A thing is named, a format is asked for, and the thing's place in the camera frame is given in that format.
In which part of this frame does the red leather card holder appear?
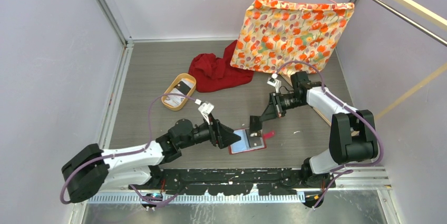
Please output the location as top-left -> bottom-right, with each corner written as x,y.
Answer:
228,129 -> 275,155

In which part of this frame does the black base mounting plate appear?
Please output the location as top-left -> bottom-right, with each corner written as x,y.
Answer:
135,168 -> 332,196

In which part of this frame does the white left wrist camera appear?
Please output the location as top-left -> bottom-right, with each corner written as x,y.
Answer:
195,99 -> 215,124

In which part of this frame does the metal rail rod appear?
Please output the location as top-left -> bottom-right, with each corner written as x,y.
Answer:
372,0 -> 446,46

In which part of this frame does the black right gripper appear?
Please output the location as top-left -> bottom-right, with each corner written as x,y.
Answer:
260,91 -> 306,122

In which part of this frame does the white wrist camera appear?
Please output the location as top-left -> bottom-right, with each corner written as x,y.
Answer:
267,73 -> 281,93
195,99 -> 215,124

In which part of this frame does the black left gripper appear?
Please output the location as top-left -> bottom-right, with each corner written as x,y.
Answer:
179,112 -> 240,149

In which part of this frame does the wooden rack frame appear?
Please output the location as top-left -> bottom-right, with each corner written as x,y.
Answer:
267,0 -> 447,129

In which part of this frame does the red crumpled cloth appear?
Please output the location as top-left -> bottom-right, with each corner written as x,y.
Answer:
188,41 -> 254,93

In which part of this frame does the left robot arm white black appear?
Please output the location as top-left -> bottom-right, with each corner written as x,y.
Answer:
60,119 -> 241,204

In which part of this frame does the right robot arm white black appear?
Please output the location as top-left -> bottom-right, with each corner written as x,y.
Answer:
249,72 -> 379,187

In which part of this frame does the yellow oval tray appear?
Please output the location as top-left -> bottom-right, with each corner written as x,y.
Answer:
161,73 -> 197,111

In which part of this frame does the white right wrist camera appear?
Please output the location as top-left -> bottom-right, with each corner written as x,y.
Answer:
267,73 -> 281,93

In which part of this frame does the floral orange pillowcase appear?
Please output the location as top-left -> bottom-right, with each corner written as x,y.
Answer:
230,0 -> 355,75

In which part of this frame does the white card in tray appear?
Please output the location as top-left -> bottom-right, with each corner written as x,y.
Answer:
163,89 -> 185,108

